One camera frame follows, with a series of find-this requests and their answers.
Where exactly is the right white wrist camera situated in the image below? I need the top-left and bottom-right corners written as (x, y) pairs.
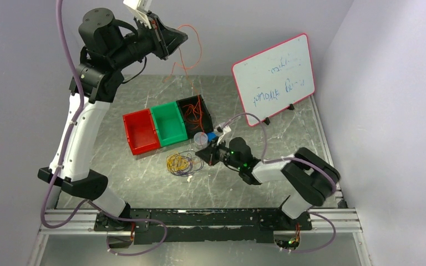
top-left (214, 123), bottom-right (232, 144)

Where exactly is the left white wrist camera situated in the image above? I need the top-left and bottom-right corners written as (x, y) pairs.
top-left (123, 0), bottom-right (152, 29)

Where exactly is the orange cable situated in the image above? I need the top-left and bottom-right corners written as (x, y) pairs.
top-left (182, 103), bottom-right (206, 132)
top-left (163, 24), bottom-right (205, 129)
top-left (181, 104), bottom-right (205, 131)

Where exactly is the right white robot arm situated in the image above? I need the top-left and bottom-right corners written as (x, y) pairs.
top-left (195, 137), bottom-right (341, 229)

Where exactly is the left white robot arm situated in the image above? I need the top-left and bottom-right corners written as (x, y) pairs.
top-left (38, 8), bottom-right (188, 231)

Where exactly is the yellow cable bundle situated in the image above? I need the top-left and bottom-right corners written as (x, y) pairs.
top-left (166, 153), bottom-right (192, 175)

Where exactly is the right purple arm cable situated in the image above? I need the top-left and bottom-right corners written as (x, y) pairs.
top-left (216, 112), bottom-right (337, 255)

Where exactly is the white board with red frame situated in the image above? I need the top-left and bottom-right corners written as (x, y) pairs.
top-left (231, 33), bottom-right (315, 126)

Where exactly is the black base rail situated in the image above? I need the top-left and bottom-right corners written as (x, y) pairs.
top-left (94, 208), bottom-right (312, 245)

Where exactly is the clear round container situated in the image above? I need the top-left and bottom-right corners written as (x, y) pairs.
top-left (193, 132), bottom-right (209, 150)

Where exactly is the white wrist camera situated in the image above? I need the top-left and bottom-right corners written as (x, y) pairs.
top-left (123, 0), bottom-right (152, 29)
top-left (214, 123), bottom-right (232, 144)

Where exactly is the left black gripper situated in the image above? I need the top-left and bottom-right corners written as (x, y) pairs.
top-left (110, 9), bottom-right (190, 69)

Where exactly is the black plastic bin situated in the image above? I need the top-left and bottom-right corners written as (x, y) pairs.
top-left (176, 94), bottom-right (214, 139)

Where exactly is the green plastic bin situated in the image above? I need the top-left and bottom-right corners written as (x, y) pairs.
top-left (150, 101), bottom-right (188, 147)

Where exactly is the aluminium frame rail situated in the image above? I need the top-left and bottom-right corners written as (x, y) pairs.
top-left (39, 209), bottom-right (99, 235)

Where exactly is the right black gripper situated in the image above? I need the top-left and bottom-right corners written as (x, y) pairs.
top-left (195, 136), bottom-right (242, 170)

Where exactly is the red plastic bin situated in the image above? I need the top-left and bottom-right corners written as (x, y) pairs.
top-left (123, 109), bottom-right (161, 155)

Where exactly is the blue eraser block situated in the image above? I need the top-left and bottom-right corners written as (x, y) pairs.
top-left (207, 132), bottom-right (218, 143)

